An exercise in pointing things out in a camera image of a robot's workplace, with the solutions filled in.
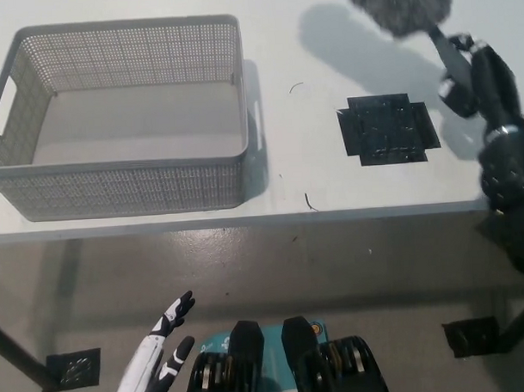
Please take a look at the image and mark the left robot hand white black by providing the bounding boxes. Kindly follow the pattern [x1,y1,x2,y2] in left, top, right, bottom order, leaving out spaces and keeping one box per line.
[105,291,199,392]

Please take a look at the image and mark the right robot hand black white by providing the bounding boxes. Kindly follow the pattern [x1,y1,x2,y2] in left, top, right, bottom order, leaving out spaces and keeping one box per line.
[435,30,524,136]

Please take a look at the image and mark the grey fluffy duster with handle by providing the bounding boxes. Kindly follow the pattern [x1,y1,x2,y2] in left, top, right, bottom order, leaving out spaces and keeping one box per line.
[343,0,474,89]

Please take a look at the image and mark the black tape patch on desk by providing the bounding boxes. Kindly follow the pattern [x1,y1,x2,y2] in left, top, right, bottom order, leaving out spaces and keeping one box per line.
[335,91,442,168]

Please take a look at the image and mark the robot body black teal blocks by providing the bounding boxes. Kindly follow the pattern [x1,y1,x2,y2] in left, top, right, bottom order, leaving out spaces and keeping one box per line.
[180,313,391,392]

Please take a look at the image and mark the black floor tape patch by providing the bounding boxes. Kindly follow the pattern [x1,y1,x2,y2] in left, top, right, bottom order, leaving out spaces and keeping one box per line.
[441,315,505,360]
[40,347,103,392]

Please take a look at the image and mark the black table leg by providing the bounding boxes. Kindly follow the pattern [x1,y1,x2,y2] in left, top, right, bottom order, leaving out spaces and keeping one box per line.
[0,317,50,392]

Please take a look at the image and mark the grey perforated plastic basket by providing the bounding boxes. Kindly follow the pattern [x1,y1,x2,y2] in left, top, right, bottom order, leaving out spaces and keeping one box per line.
[0,14,253,224]

